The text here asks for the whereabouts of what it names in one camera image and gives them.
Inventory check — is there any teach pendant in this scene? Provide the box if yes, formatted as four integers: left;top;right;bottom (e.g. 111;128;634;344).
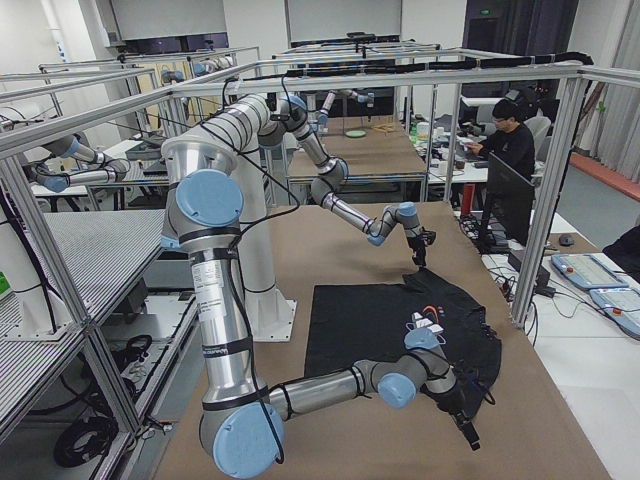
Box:
550;254;628;290
589;288;640;340

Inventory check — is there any aluminium frame post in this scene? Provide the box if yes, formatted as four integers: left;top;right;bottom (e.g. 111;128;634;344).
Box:
511;76;588;329

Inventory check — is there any black Huawei monitor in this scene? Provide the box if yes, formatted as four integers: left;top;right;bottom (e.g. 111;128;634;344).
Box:
479;153;535;246

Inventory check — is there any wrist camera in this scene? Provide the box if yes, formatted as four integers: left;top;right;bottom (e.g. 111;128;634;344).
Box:
456;368;496;407
420;230;436;246

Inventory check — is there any seated person in black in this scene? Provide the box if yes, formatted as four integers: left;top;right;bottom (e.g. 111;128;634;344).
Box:
467;98;535;180

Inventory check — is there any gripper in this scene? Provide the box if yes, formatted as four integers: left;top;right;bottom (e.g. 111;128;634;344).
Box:
407;235;426;269
434;382;480;450

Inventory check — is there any striped metal workbench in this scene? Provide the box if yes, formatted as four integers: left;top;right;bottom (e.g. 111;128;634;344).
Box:
0;208;169;341

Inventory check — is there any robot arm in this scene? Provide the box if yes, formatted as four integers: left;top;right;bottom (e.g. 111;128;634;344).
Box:
196;94;435;267
162;134;480;479

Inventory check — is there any black printed t-shirt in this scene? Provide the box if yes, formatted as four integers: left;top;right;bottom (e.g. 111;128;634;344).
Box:
304;270;502;388

